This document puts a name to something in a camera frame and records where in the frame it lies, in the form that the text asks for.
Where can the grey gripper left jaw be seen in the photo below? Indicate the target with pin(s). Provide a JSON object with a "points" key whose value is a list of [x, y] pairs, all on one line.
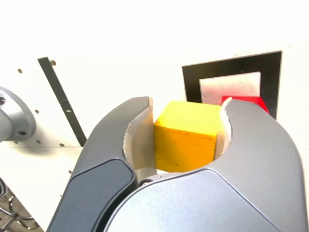
{"points": [[101, 169]]}

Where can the black tape strip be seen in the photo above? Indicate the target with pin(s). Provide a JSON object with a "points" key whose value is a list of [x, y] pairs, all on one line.
{"points": [[60, 96]]}

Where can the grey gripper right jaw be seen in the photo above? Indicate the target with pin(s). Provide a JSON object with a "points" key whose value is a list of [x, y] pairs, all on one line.
{"points": [[253, 157]]}

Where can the yellow cube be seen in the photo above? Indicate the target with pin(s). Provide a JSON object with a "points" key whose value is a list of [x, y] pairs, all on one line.
{"points": [[183, 135]]}

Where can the red cube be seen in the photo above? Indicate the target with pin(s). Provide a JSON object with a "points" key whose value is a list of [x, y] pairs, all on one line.
{"points": [[253, 100]]}

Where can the black tape square outline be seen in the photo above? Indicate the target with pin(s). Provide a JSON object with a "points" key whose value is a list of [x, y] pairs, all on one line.
{"points": [[190, 82]]}

